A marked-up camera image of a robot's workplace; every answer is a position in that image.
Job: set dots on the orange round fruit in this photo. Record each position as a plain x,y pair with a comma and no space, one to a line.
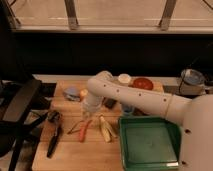
83,93

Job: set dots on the black handled can opener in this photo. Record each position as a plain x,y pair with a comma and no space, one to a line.
54,118

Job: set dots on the orange carrot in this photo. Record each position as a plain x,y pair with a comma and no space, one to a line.
83,130

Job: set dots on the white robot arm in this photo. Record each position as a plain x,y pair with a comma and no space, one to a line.
195,116

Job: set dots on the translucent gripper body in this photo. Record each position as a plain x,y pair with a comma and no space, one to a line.
89,108

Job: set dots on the green plastic tray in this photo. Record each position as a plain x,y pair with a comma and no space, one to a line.
149,144

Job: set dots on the red bowl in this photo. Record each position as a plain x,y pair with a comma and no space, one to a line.
143,83

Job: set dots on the black office chair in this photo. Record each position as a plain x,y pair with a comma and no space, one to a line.
13,129

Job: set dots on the wooden cutting board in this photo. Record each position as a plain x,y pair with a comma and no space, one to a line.
94,154

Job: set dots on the silver metal fork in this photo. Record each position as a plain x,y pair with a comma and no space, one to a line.
72,130

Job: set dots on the dark green rectangular block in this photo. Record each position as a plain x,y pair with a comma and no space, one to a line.
109,103

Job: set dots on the blue crumpled cloth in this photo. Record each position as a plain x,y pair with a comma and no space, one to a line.
72,94

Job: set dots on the peeled yellow banana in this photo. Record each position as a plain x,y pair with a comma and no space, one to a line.
106,129

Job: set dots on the white cup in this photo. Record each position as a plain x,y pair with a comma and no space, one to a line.
124,79

